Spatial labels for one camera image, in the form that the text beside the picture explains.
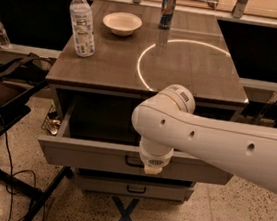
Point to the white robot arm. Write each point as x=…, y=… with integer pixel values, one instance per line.
x=167, y=122

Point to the clear plastic water bottle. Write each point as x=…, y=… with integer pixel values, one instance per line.
x=82, y=26

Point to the grey drawer cabinet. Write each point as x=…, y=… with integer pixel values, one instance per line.
x=129, y=69

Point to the black chair with bag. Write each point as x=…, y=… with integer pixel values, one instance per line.
x=13, y=107

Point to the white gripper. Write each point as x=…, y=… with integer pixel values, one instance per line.
x=154, y=161

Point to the white bowl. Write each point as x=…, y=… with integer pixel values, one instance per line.
x=122, y=24

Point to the grey drawer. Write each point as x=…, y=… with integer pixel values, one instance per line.
x=101, y=138
x=134, y=188

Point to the small water bottle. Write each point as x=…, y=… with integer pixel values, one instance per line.
x=4, y=40

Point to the wire basket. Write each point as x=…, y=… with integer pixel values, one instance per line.
x=51, y=121

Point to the blue tape cross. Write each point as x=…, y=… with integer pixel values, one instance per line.
x=125, y=212

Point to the grey top drawer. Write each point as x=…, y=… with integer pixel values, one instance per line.
x=101, y=138

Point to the blue energy drink can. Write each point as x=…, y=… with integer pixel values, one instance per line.
x=167, y=11

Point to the grey bottom drawer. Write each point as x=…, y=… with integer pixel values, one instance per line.
x=134, y=188

